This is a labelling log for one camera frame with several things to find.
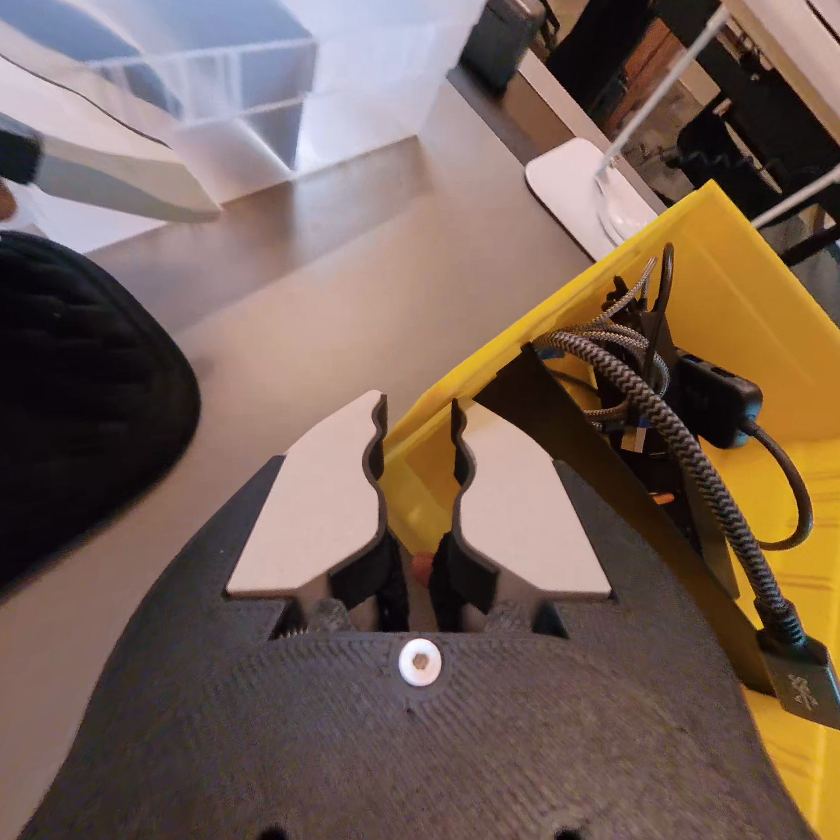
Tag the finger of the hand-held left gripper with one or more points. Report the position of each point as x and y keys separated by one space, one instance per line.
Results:
x=131 y=177
x=65 y=65

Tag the small black box device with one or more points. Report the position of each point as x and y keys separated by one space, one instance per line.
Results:
x=502 y=39

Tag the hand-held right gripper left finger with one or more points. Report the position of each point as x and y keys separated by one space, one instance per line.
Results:
x=308 y=512

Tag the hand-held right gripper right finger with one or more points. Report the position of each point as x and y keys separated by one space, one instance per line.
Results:
x=525 y=525

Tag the clear plastic bin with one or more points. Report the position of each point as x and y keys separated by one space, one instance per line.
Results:
x=367 y=79

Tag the black rectangular box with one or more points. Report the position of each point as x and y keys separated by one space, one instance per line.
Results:
x=577 y=446

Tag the yellow plastic bin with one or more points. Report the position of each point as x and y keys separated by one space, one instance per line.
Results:
x=754 y=295

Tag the white stand base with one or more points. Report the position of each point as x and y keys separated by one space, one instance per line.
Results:
x=564 y=184

